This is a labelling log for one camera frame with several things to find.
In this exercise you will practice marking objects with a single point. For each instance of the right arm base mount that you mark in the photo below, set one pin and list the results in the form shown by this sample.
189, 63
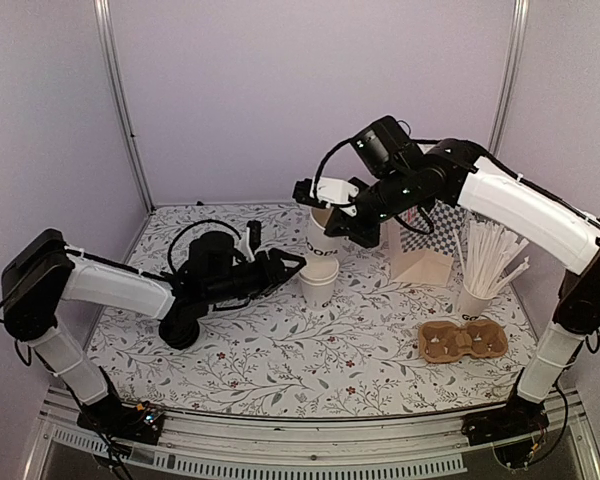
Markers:
516, 417

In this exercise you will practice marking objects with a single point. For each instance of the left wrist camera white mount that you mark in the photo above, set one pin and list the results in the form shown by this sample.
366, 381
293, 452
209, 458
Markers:
251, 241

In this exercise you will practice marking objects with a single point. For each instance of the stack of black cup lids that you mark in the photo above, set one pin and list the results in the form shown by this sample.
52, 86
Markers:
179, 329

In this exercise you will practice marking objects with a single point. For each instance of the white cup holding straws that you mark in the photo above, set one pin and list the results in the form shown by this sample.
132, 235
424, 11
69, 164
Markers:
470, 307

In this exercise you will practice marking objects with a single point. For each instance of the bundle of white wrapped straws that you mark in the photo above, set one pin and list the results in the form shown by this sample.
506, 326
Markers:
486, 257

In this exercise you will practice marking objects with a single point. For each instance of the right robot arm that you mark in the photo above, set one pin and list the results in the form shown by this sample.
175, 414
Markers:
463, 173

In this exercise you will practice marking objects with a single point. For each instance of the white paper coffee cup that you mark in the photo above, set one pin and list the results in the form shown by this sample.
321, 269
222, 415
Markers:
319, 246

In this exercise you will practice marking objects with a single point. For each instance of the aluminium table edge rail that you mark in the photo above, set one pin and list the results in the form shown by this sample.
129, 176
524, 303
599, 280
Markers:
577, 444

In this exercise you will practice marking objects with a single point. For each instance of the floral patterned table mat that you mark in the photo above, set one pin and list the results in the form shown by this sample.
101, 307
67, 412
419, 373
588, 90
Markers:
359, 357

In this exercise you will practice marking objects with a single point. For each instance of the aluminium frame post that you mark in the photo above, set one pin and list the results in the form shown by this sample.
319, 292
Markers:
111, 61
512, 63

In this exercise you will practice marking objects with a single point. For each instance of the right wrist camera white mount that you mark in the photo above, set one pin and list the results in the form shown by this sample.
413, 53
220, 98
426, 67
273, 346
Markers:
327, 193

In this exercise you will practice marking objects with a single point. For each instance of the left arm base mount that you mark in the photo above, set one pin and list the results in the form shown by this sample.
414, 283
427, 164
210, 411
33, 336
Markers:
141, 423

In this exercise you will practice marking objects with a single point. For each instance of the stack of white paper cups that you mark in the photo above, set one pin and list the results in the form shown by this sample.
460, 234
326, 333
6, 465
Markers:
318, 280

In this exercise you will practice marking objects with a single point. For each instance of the brown cardboard cup carrier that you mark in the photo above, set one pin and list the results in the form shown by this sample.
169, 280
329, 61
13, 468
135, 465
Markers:
443, 342

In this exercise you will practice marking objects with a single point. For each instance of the right aluminium frame post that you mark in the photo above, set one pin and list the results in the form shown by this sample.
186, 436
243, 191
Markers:
512, 63

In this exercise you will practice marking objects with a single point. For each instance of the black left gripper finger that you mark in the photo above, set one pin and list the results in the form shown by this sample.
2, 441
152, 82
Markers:
290, 260
283, 276

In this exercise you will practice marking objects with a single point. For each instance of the left aluminium frame post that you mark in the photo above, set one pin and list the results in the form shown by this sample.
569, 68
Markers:
111, 61

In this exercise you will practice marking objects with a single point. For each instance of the checkered paper takeout bag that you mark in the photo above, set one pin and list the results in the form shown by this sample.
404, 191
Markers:
424, 252

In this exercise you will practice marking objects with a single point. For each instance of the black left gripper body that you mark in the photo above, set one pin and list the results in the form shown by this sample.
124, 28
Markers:
262, 281

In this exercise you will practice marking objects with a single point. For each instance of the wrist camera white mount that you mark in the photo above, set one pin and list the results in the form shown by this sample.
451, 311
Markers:
251, 241
327, 193

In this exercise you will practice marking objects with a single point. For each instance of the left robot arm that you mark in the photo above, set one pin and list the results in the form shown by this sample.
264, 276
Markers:
224, 270

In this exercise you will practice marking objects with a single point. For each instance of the grey slotted cable duct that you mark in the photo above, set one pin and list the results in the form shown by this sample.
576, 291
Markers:
232, 448

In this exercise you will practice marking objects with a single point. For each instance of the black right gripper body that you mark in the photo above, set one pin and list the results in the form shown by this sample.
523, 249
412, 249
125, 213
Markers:
368, 234

